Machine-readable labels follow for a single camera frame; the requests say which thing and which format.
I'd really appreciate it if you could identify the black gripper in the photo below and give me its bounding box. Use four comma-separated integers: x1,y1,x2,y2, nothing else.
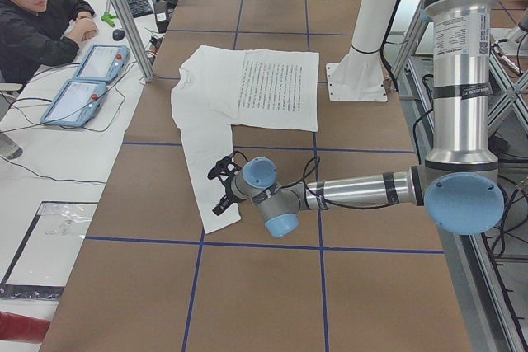
212,176,243,215

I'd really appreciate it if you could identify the white printed t-shirt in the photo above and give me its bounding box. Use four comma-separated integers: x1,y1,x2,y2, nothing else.
171,45,319,233

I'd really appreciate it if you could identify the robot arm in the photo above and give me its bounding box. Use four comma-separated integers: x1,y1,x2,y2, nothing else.
208,0,506,237

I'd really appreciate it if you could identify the black keyboard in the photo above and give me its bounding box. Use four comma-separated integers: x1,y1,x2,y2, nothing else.
126,0,153,18

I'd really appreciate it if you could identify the black computer mouse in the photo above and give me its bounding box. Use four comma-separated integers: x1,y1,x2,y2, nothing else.
112,29,125,41

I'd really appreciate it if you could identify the green toy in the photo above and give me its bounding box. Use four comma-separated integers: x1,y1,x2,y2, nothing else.
101,12,118,28

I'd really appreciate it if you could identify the upper blue teach pendant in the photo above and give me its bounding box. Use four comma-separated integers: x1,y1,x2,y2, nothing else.
73,45,130,83

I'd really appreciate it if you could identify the blue teach pendant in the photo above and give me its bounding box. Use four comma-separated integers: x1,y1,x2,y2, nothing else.
40,79,106,128
73,45,130,83

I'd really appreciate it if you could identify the lower blue teach pendant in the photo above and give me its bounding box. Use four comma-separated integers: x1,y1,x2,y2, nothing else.
40,79,106,128

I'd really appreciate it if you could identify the clear plastic sheet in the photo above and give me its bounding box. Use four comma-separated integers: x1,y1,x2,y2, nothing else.
1,201,97,301

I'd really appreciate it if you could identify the seated person in black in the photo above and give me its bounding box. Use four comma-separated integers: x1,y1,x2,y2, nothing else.
1,0,98,84

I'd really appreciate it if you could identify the red fire extinguisher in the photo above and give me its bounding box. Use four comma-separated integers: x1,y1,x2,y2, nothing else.
0,312,50,344

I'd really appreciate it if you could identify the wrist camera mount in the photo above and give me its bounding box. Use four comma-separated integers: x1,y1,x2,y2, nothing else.
207,153,242,185

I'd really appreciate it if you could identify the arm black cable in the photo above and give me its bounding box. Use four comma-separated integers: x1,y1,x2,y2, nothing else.
233,149,434,211

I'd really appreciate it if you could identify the aluminium frame post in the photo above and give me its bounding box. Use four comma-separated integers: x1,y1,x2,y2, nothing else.
111,0,154,82

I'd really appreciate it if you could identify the white camera pole with base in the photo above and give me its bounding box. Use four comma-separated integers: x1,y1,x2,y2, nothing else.
327,0,398,102

